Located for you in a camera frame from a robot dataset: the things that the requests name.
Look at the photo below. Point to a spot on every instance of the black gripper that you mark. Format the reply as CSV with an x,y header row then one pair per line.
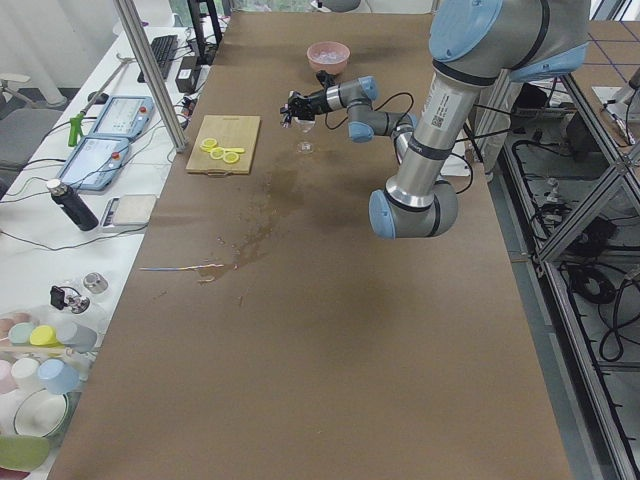
x,y
316,99

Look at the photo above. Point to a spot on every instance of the steel measuring jigger cup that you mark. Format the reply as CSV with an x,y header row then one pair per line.
x,y
287,113

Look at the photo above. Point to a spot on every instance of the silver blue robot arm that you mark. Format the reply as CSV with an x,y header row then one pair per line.
x,y
471,43

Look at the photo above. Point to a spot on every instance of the clear wine glass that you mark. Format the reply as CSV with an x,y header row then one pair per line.
x,y
304,145

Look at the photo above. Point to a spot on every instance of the pink bowl of ice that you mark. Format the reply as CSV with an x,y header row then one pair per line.
x,y
329,56

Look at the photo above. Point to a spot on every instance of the bamboo cutting board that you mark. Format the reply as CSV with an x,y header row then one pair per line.
x,y
230,131

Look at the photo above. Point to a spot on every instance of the lemon slice middle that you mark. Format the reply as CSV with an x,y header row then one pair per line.
x,y
217,153

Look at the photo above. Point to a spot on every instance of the black keyboard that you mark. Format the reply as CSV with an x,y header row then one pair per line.
x,y
164,49

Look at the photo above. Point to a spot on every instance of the blue teach pendant far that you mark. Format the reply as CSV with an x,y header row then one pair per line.
x,y
123,117

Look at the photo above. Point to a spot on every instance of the blue teach pendant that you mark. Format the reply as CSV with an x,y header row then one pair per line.
x,y
94,163
123,117

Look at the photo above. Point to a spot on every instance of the silver kitchen scale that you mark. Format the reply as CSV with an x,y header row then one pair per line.
x,y
128,211

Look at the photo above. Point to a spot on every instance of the blue teach pendant near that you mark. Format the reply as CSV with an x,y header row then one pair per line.
x,y
94,163

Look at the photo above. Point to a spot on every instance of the black water bottle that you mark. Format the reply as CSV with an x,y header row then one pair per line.
x,y
72,205

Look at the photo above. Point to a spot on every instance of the yellow cup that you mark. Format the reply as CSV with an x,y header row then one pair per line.
x,y
44,336

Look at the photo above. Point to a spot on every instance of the light blue cup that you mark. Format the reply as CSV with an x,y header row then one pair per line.
x,y
57,377

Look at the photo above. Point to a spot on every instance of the white green rimmed bowl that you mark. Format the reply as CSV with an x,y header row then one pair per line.
x,y
42,414

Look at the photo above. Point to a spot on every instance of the lemon slice near handle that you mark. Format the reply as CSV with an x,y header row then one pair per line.
x,y
231,157

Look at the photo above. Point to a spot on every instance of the aluminium frame post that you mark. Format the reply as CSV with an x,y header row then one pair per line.
x,y
141,48

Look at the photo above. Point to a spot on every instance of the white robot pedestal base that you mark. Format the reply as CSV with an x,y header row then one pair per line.
x,y
491,119

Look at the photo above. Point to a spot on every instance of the green handled grabber tool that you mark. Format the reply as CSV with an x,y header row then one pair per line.
x,y
75,132

